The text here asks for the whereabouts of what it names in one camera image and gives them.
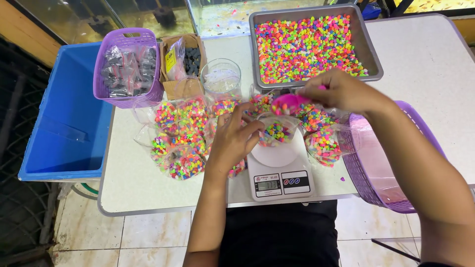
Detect blue plastic container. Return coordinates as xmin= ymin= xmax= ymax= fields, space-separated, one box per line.
xmin=361 ymin=3 xmax=383 ymax=20

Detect pink plastic scoop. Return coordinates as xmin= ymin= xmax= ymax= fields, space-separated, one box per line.
xmin=272 ymin=85 xmax=329 ymax=116

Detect pile of filled gravel packets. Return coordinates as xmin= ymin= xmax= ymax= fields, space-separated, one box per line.
xmin=132 ymin=88 xmax=361 ymax=182

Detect clear glass jar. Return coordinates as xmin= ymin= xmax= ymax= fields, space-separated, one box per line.
xmin=200 ymin=58 xmax=243 ymax=101

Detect clear bag with yellow label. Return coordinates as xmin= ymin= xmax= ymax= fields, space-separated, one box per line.
xmin=165 ymin=37 xmax=186 ymax=81

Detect clear gravel bag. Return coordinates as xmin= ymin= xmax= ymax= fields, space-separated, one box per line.
xmin=256 ymin=112 xmax=302 ymax=148

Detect green hose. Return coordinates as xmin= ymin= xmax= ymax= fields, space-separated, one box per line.
xmin=79 ymin=182 xmax=100 ymax=196

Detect thin black rod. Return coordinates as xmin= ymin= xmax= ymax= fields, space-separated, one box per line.
xmin=371 ymin=238 xmax=422 ymax=263

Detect person's black shirt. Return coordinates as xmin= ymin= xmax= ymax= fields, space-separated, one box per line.
xmin=218 ymin=200 xmax=340 ymax=267

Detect grey metal tray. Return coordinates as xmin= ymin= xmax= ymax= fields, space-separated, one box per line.
xmin=248 ymin=3 xmax=384 ymax=92

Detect blue plastic bin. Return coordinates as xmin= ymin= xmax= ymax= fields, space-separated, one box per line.
xmin=17 ymin=41 xmax=114 ymax=182

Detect heap of black parts packets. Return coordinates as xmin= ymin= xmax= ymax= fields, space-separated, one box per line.
xmin=100 ymin=44 xmax=157 ymax=98

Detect glass aquarium tank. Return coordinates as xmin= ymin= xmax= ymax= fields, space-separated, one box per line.
xmin=14 ymin=0 xmax=198 ymax=44
xmin=186 ymin=0 xmax=357 ymax=39

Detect white digital kitchen scale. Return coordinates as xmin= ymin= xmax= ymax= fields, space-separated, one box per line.
xmin=246 ymin=128 xmax=315 ymax=203

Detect black metal grate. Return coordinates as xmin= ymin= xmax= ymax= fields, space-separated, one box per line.
xmin=0 ymin=37 xmax=57 ymax=257

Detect person's left hand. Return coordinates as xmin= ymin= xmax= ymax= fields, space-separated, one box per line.
xmin=207 ymin=102 xmax=266 ymax=176

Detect purple basket with packets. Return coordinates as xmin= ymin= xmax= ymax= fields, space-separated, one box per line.
xmin=92 ymin=27 xmax=165 ymax=110

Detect loose multicoloured aquarium gravel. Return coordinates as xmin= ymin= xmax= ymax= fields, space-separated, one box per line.
xmin=255 ymin=14 xmax=369 ymax=85

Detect person's right hand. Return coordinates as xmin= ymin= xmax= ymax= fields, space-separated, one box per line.
xmin=296 ymin=68 xmax=389 ymax=118

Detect brown cardboard box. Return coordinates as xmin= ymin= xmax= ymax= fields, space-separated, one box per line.
xmin=159 ymin=33 xmax=208 ymax=101

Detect black cylinder pieces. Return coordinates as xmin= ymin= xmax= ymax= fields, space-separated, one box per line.
xmin=184 ymin=46 xmax=202 ymax=77

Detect empty purple plastic basket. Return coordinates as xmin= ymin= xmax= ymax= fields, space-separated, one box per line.
xmin=339 ymin=100 xmax=450 ymax=214

